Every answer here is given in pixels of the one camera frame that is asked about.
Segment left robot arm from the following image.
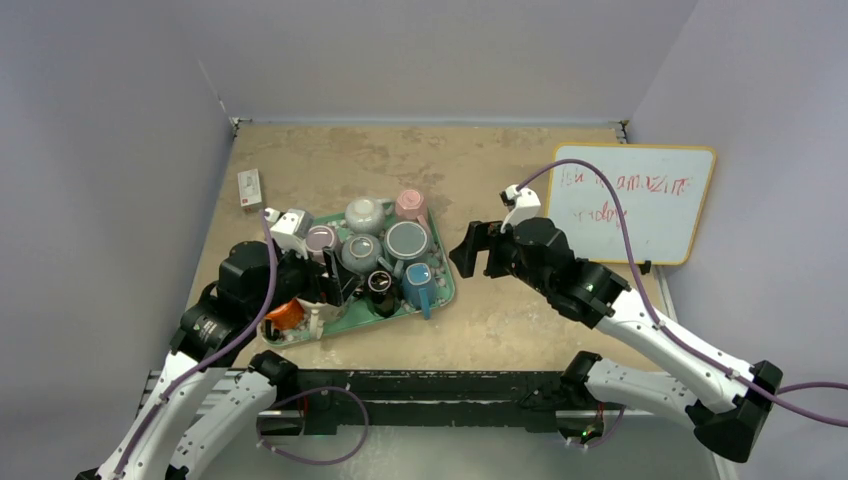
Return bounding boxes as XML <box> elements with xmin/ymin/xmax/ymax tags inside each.
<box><xmin>77</xmin><ymin>240</ymin><xmax>357</xmax><ymax>479</ymax></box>

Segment purple cable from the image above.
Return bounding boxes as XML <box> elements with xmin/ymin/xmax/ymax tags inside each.
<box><xmin>516</xmin><ymin>159</ymin><xmax>848</xmax><ymax>429</ymax></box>
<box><xmin>112</xmin><ymin>211</ymin><xmax>370</xmax><ymax>478</ymax></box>

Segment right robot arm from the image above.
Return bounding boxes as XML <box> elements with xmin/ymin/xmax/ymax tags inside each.
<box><xmin>449</xmin><ymin>217</ymin><xmax>783</xmax><ymax>463</ymax></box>

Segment grey flat-bottom mug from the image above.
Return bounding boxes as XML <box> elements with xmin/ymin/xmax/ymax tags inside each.
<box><xmin>383</xmin><ymin>221</ymin><xmax>433</xmax><ymax>279</ymax></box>

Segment green floral tray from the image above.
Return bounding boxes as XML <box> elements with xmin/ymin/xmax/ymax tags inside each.
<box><xmin>257</xmin><ymin>212</ymin><xmax>456</xmax><ymax>348</ymax></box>

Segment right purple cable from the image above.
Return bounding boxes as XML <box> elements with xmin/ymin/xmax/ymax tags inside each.
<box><xmin>516</xmin><ymin>159</ymin><xmax>848</xmax><ymax>429</ymax></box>

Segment pink faceted mug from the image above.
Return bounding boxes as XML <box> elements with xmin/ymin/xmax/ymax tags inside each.
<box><xmin>395</xmin><ymin>189</ymin><xmax>427</xmax><ymax>224</ymax></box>

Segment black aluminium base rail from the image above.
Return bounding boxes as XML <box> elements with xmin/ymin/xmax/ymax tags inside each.
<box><xmin>135</xmin><ymin>367</ymin><xmax>664</xmax><ymax>439</ymax></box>

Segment small white red box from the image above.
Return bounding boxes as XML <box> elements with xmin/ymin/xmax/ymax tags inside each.
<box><xmin>237</xmin><ymin>168</ymin><xmax>264</xmax><ymax>213</ymax></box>

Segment white speckled round mug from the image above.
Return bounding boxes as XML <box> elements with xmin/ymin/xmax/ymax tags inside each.
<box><xmin>344</xmin><ymin>196</ymin><xmax>394</xmax><ymax>237</ymax></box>

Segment grey-blue speckled round mug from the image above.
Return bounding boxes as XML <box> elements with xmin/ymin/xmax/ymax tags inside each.
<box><xmin>341</xmin><ymin>234</ymin><xmax>383</xmax><ymax>276</ymax></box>

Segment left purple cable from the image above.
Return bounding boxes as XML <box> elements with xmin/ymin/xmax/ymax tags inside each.
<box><xmin>112</xmin><ymin>211</ymin><xmax>370</xmax><ymax>478</ymax></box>

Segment blue textured mug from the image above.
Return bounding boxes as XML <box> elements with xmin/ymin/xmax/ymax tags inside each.
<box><xmin>402</xmin><ymin>262</ymin><xmax>437</xmax><ymax>320</ymax></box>

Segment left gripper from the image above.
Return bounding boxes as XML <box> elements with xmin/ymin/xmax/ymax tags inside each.
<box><xmin>250</xmin><ymin>238</ymin><xmax>363</xmax><ymax>318</ymax></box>

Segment black mug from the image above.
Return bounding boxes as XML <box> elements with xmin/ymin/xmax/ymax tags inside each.
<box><xmin>366</xmin><ymin>270</ymin><xmax>399</xmax><ymax>318</ymax></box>

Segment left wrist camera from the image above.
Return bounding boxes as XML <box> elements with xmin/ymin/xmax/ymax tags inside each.
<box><xmin>263</xmin><ymin>207</ymin><xmax>315</xmax><ymax>259</ymax></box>

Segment orange mug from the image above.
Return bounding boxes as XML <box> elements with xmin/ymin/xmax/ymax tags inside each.
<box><xmin>262</xmin><ymin>299</ymin><xmax>305</xmax><ymax>337</ymax></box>

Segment yellow framed whiteboard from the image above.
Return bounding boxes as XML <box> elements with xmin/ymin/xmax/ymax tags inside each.
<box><xmin>546</xmin><ymin>144</ymin><xmax>716</xmax><ymax>265</ymax></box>

